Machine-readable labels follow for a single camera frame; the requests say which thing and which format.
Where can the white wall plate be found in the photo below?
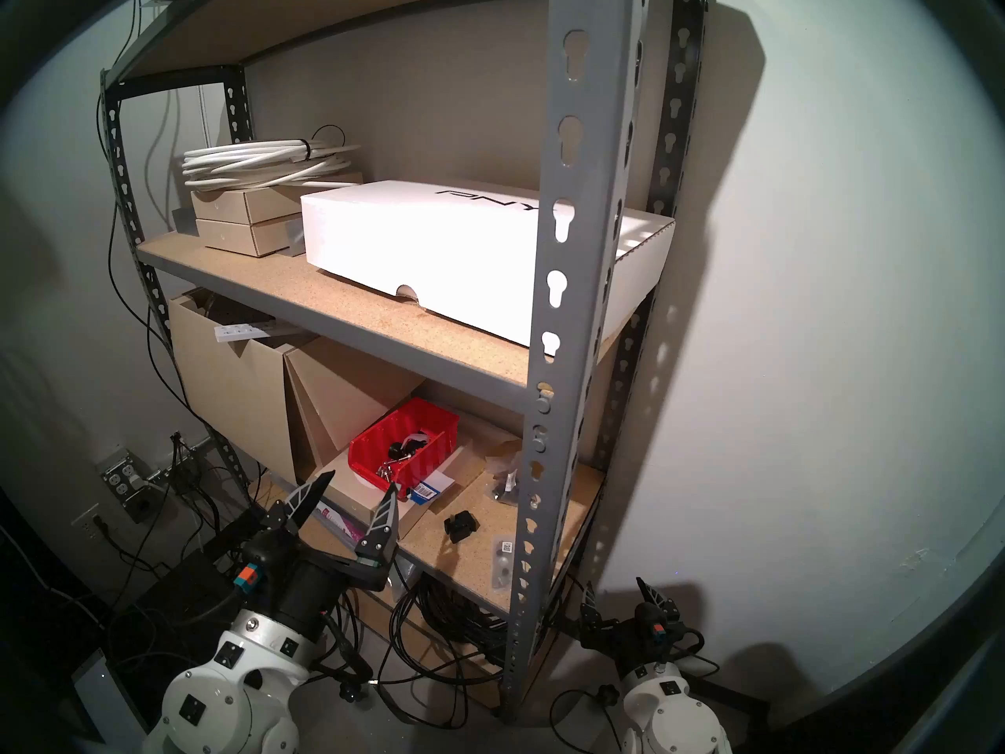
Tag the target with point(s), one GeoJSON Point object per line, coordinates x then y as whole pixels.
{"type": "Point", "coordinates": [88, 522]}

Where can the clear bag with QR label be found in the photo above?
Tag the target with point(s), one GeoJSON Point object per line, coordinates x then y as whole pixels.
{"type": "Point", "coordinates": [502, 564]}

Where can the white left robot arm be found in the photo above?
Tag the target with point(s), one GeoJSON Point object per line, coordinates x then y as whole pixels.
{"type": "Point", "coordinates": [235, 682]}

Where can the grey wall power outlet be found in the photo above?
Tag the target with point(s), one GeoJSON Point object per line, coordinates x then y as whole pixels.
{"type": "Point", "coordinates": [126, 485]}

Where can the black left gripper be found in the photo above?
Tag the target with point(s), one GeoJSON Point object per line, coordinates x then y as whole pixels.
{"type": "Point", "coordinates": [302, 587]}

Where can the black box on floor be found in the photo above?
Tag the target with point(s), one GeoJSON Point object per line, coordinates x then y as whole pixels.
{"type": "Point", "coordinates": [180, 595]}

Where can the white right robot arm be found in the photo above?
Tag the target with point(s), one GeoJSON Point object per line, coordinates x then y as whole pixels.
{"type": "Point", "coordinates": [667, 713]}

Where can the black star knob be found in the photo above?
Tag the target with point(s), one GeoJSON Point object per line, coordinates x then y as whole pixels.
{"type": "Point", "coordinates": [353, 690]}
{"type": "Point", "coordinates": [608, 694]}

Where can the small metal parts pile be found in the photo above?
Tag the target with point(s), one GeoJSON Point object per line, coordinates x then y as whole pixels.
{"type": "Point", "coordinates": [396, 458]}

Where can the large white PNY box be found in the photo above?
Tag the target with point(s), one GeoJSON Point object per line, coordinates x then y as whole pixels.
{"type": "Point", "coordinates": [424, 242]}

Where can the large open cardboard box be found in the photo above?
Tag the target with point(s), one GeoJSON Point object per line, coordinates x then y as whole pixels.
{"type": "Point", "coordinates": [228, 399]}

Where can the white power strip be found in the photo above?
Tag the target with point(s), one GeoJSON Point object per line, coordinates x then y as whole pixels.
{"type": "Point", "coordinates": [239, 331]}

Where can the small flat cardboard box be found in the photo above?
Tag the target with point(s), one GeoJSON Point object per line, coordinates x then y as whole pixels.
{"type": "Point", "coordinates": [243, 204]}
{"type": "Point", "coordinates": [235, 238]}

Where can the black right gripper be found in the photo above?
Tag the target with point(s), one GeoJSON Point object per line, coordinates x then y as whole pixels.
{"type": "Point", "coordinates": [640, 638]}

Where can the pink white packaged tube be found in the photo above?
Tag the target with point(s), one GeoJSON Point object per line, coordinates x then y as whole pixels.
{"type": "Point", "coordinates": [341, 525]}

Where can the flat cardboard box open lid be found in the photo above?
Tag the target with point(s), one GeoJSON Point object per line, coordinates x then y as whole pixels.
{"type": "Point", "coordinates": [338, 399]}

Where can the grey metal rack shelf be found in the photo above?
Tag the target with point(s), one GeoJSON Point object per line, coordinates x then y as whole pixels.
{"type": "Point", "coordinates": [581, 210]}

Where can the red plastic bin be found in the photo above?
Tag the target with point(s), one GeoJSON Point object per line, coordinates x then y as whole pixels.
{"type": "Point", "coordinates": [428, 454]}

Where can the small black plastic part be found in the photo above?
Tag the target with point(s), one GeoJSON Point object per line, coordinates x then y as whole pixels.
{"type": "Point", "coordinates": [462, 525]}

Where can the white device on floor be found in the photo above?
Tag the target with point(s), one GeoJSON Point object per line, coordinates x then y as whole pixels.
{"type": "Point", "coordinates": [102, 697]}

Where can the clear bag of black screws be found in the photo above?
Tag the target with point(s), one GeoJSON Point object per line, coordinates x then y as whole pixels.
{"type": "Point", "coordinates": [502, 485]}

